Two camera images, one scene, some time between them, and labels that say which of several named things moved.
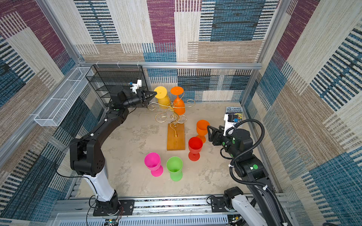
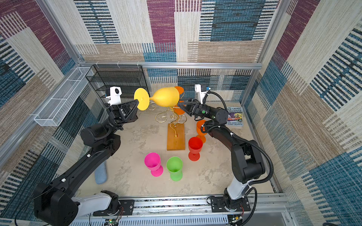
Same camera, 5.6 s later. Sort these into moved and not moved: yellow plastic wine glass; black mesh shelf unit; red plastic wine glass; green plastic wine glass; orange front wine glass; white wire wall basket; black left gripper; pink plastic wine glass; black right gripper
Moved: black left gripper; yellow plastic wine glass; black right gripper
Not moved: red plastic wine glass; white wire wall basket; green plastic wine glass; orange front wine glass; pink plastic wine glass; black mesh shelf unit
